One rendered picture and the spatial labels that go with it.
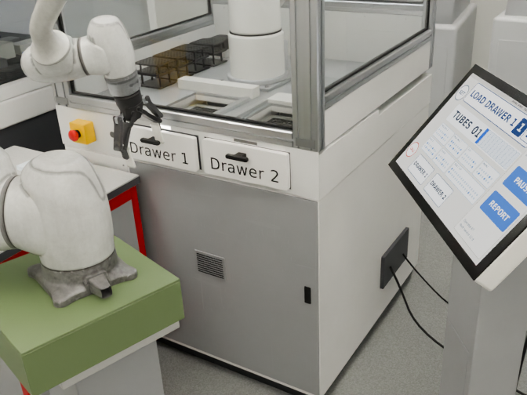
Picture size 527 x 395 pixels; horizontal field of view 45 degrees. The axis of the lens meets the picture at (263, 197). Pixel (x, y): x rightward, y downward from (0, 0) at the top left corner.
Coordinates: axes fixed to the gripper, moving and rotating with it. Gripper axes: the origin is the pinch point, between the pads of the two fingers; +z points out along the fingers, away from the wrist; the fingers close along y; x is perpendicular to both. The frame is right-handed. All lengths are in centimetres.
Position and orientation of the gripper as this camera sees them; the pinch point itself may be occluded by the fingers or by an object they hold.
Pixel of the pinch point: (145, 151)
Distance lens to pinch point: 192.1
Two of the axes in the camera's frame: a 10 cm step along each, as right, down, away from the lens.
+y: 5.0, -5.8, 6.4
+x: -8.5, -2.0, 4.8
